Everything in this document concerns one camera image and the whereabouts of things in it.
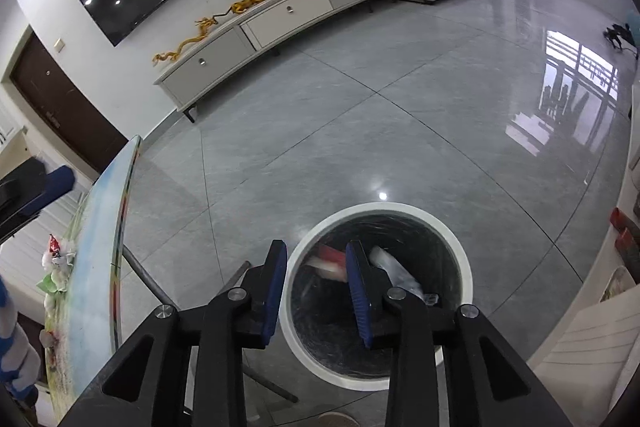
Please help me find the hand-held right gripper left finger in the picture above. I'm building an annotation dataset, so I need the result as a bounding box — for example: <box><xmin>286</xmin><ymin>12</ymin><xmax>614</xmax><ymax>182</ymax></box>
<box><xmin>60</xmin><ymin>239</ymin><xmax>289</xmax><ymax>427</ymax></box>

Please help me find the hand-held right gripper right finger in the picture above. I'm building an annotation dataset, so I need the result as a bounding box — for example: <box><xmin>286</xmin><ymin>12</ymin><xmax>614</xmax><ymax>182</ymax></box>
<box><xmin>345</xmin><ymin>240</ymin><xmax>574</xmax><ymax>427</ymax></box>

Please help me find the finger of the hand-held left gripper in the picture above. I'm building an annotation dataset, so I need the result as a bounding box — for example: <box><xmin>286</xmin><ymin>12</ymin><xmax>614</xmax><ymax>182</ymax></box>
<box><xmin>0</xmin><ymin>165</ymin><xmax>77</xmax><ymax>244</ymax></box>
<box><xmin>0</xmin><ymin>157</ymin><xmax>51</xmax><ymax>208</ymax></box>

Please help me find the white round trash bin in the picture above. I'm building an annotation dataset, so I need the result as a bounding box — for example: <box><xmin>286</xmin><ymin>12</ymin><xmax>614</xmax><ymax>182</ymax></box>
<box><xmin>278</xmin><ymin>202</ymin><xmax>474</xmax><ymax>392</ymax></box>

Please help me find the red and white packet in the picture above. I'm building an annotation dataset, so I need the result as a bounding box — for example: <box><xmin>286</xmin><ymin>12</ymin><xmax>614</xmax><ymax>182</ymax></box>
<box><xmin>309</xmin><ymin>244</ymin><xmax>350</xmax><ymax>283</ymax></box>

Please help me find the clear plastic wrapper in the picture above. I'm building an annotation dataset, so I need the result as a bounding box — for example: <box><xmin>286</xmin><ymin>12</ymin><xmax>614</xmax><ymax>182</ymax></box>
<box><xmin>369</xmin><ymin>247</ymin><xmax>443</xmax><ymax>307</ymax></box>

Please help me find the person's left forearm striped sleeve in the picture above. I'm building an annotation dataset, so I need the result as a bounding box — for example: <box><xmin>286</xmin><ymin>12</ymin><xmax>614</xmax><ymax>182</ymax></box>
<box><xmin>0</xmin><ymin>276</ymin><xmax>42</xmax><ymax>400</ymax></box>

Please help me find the red and white wrapper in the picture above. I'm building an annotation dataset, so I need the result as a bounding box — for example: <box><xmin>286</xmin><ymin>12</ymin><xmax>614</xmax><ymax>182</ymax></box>
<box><xmin>42</xmin><ymin>233</ymin><xmax>76</xmax><ymax>270</ymax></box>

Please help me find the dark brown door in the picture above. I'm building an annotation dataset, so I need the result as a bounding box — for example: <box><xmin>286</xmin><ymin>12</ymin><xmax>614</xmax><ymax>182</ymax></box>
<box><xmin>10</xmin><ymin>32</ymin><xmax>129</xmax><ymax>174</ymax></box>

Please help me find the glass table with printed top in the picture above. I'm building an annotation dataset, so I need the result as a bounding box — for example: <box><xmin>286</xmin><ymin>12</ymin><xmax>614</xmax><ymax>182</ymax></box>
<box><xmin>42</xmin><ymin>135</ymin><xmax>144</xmax><ymax>424</ymax></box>

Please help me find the green and white wrapper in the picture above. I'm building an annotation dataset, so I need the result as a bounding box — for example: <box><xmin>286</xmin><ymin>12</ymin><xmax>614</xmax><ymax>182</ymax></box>
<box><xmin>36</xmin><ymin>268</ymin><xmax>71</xmax><ymax>308</ymax></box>

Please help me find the metal table leg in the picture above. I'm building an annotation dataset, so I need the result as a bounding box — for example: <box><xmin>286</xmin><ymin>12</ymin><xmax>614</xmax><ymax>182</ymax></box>
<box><xmin>121</xmin><ymin>245</ymin><xmax>177</xmax><ymax>309</ymax></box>

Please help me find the long golden dragon ornament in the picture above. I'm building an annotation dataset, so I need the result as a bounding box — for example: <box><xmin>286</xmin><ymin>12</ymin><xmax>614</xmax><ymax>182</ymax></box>
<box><xmin>152</xmin><ymin>14</ymin><xmax>222</xmax><ymax>68</ymax></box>

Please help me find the white side cabinet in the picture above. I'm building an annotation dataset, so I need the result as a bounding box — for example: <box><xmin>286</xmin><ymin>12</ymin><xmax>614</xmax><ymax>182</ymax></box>
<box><xmin>527</xmin><ymin>207</ymin><xmax>640</xmax><ymax>413</ymax></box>

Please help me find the white television cabinet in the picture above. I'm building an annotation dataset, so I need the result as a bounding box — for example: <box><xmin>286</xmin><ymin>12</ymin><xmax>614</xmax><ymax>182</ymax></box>
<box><xmin>152</xmin><ymin>0</ymin><xmax>396</xmax><ymax>124</ymax></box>

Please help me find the short golden dragon ornament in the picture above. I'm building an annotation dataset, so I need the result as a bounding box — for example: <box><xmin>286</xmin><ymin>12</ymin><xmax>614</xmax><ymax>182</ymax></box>
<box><xmin>216</xmin><ymin>0</ymin><xmax>266</xmax><ymax>16</ymax></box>

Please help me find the dark red box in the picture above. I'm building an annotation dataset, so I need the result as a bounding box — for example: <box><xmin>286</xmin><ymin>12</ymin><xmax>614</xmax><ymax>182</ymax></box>
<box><xmin>614</xmin><ymin>229</ymin><xmax>640</xmax><ymax>272</ymax></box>

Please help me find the black object on floor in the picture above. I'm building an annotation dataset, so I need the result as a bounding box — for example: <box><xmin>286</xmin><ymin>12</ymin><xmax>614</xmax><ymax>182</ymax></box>
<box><xmin>602</xmin><ymin>22</ymin><xmax>639</xmax><ymax>56</ymax></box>

